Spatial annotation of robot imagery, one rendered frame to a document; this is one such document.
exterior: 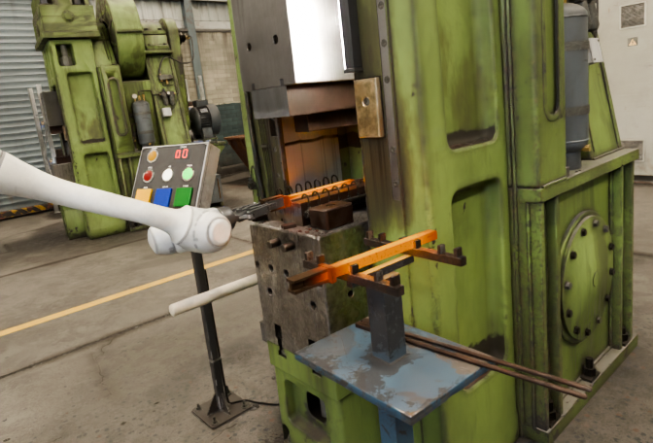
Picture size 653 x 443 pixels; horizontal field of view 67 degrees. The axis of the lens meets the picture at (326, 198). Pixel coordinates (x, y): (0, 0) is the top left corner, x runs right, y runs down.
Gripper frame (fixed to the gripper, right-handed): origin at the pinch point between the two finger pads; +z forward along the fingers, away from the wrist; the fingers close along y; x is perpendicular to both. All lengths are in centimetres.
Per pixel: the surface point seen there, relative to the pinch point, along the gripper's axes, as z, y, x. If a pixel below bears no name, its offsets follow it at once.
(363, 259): -15, 55, -5
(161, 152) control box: -7, -62, 18
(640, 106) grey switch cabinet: 531, -54, -33
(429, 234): 8, 56, -5
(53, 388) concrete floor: -56, -147, -98
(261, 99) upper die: 6.7, -6.5, 33.3
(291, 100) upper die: 7.8, 7.5, 31.9
